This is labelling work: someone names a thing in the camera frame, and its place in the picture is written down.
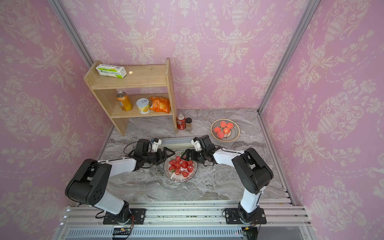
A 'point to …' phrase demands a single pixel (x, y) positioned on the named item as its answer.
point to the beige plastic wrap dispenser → (181, 144)
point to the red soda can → (181, 121)
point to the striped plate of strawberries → (172, 176)
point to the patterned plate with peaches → (230, 137)
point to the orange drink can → (124, 101)
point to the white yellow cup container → (143, 105)
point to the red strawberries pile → (179, 166)
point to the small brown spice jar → (189, 124)
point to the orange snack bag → (160, 104)
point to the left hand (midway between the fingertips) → (171, 156)
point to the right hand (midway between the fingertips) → (187, 158)
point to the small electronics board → (122, 231)
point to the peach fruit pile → (224, 128)
